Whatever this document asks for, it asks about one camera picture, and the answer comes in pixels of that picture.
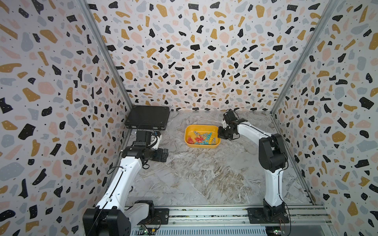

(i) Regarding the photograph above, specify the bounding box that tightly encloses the yellow plastic storage box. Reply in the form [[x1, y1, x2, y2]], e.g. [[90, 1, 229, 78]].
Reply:
[[184, 124, 221, 148]]

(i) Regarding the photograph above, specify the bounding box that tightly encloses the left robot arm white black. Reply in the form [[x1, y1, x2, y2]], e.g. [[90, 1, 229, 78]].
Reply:
[[83, 130, 168, 236]]

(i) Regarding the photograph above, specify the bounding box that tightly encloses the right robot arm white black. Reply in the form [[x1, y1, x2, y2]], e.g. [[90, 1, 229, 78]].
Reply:
[[218, 109, 288, 221]]

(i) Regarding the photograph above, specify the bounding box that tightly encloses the black flat case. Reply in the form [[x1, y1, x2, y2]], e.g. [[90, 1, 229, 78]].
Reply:
[[125, 106, 170, 130]]

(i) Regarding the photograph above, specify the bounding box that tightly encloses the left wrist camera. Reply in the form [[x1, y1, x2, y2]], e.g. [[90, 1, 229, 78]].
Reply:
[[151, 131, 161, 142]]

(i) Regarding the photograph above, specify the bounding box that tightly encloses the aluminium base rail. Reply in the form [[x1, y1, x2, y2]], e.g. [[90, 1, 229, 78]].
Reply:
[[131, 205, 337, 236]]

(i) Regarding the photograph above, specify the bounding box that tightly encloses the right frame post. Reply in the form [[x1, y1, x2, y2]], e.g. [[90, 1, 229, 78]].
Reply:
[[270, 0, 339, 117]]

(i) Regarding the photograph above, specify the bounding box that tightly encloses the frame post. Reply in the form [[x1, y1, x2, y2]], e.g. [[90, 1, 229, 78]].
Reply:
[[270, 0, 339, 117], [77, 0, 132, 111]]

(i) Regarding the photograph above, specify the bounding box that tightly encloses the left frame post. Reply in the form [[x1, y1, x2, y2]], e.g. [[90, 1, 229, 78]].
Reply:
[[77, 0, 132, 111]]

